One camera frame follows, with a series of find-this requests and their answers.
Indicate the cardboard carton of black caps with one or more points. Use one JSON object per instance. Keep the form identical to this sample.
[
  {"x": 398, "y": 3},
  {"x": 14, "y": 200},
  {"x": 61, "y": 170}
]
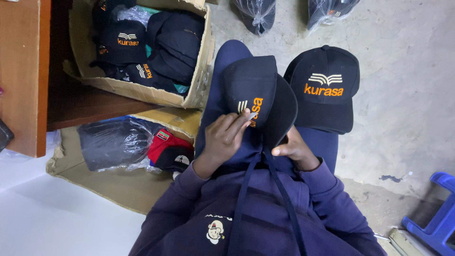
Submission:
[{"x": 142, "y": 49}]

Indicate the red cap with flag patch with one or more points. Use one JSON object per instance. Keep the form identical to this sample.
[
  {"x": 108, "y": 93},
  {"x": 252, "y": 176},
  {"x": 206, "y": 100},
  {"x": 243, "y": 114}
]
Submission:
[{"x": 167, "y": 145}]

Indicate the purple hoodie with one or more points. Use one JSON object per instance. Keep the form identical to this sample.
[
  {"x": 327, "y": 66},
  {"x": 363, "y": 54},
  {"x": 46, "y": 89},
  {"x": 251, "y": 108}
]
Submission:
[{"x": 259, "y": 217}]

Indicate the person's left hand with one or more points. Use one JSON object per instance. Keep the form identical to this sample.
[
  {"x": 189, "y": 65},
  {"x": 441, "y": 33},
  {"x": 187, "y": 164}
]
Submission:
[{"x": 220, "y": 140}]

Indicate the black flat object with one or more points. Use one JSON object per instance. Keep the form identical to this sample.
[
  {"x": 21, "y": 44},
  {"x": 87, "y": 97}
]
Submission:
[{"x": 5, "y": 135}]

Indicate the blue plastic stool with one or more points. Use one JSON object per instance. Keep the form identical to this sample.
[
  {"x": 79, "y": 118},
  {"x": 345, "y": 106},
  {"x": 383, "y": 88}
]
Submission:
[{"x": 435, "y": 217}]

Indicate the plastic-wrapped bundle of dark caps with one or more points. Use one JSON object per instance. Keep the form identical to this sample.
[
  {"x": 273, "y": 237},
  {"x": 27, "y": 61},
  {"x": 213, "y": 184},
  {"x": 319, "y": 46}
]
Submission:
[
  {"x": 256, "y": 14},
  {"x": 113, "y": 142},
  {"x": 330, "y": 12}
]

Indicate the person's left fingers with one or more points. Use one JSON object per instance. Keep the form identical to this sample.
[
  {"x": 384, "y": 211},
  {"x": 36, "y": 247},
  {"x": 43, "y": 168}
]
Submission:
[{"x": 233, "y": 122}]

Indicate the grey board piece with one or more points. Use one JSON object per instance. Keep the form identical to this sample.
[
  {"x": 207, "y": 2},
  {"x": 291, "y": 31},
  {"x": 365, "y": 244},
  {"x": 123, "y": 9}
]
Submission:
[{"x": 405, "y": 243}]

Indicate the person's right hand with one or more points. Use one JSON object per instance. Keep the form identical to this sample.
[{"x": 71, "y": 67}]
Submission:
[{"x": 297, "y": 151}]

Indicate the black cap with white emblem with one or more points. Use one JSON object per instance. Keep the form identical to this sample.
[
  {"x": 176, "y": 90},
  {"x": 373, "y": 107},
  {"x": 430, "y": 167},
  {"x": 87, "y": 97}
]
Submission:
[{"x": 176, "y": 160}]

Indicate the brown wooden desk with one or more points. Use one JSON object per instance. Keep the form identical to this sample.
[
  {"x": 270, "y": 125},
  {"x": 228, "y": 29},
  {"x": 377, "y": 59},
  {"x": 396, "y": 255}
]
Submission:
[{"x": 25, "y": 71}]

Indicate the flat torn cardboard carton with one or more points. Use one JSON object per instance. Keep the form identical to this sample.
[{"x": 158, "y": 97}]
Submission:
[{"x": 117, "y": 188}]

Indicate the black cap with orange embroidery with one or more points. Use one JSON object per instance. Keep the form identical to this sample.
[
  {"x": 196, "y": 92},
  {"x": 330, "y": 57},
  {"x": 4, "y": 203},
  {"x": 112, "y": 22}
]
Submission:
[
  {"x": 323, "y": 89},
  {"x": 256, "y": 81}
]

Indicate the small white thread snip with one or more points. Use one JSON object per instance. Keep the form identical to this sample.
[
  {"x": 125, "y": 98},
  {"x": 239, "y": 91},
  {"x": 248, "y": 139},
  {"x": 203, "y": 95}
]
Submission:
[{"x": 253, "y": 115}]

